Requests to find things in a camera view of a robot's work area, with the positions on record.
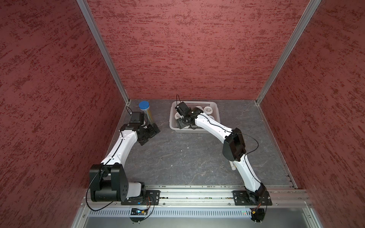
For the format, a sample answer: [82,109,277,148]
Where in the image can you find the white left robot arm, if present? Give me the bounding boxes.
[88,123,160,202]

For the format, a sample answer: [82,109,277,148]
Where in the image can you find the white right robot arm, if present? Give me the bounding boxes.
[175,102,266,205]

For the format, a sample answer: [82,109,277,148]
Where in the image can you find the white perforated plastic basket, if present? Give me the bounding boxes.
[169,101,220,134]

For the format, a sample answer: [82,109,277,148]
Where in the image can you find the blue-lidded clear tube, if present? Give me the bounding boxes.
[139,101,155,124]

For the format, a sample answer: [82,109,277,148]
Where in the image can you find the white glue stick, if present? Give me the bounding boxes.
[229,161,236,171]

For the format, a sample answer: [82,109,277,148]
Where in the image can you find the left green circuit board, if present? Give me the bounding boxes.
[131,208,149,216]

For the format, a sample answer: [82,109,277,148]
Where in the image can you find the right black connector board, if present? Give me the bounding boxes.
[251,209,266,223]

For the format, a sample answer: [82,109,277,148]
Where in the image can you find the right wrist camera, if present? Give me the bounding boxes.
[175,102,191,117]

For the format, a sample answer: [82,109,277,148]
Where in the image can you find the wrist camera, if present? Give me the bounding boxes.
[175,102,191,117]
[129,112,144,125]

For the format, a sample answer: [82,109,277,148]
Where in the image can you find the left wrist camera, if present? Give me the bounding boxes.
[129,112,144,125]

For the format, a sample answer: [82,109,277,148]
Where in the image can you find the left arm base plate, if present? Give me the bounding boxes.
[120,190,161,206]

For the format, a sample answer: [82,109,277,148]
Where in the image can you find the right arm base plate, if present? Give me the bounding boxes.
[232,191,272,207]

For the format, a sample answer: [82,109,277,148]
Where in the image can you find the aluminium front rail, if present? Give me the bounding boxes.
[81,186,313,208]

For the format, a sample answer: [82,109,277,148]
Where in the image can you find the left aluminium corner post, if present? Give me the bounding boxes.
[77,0,130,105]

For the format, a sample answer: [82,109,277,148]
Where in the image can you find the aluminium corner post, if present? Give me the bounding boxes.
[77,0,130,105]
[256,0,321,105]

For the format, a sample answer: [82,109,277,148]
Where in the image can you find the right aluminium corner post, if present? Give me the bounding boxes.
[256,0,321,105]

